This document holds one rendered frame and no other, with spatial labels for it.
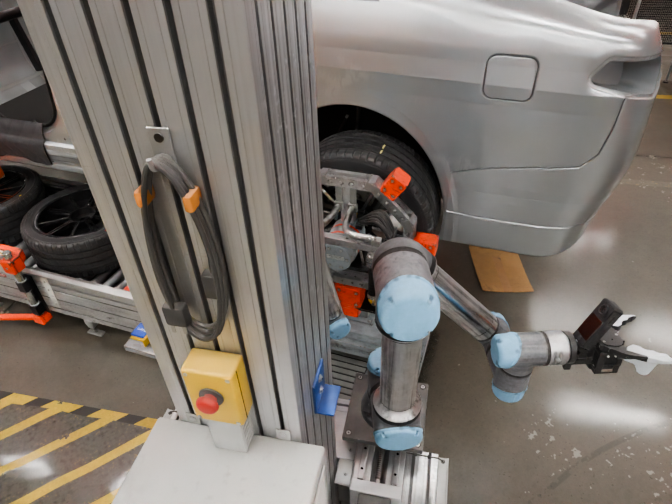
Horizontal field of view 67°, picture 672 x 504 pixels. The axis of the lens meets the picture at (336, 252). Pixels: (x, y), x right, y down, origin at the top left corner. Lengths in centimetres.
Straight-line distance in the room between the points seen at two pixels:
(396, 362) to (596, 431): 171
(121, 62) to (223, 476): 70
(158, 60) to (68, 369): 258
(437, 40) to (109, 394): 220
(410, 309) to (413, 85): 115
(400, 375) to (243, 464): 37
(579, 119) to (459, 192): 50
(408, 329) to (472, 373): 175
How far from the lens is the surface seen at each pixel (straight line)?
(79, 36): 63
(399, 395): 118
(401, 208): 194
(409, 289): 93
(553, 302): 319
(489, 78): 189
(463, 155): 201
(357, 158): 196
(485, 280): 320
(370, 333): 252
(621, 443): 270
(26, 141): 323
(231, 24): 54
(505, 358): 116
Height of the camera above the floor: 209
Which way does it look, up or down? 39 degrees down
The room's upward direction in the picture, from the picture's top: 2 degrees counter-clockwise
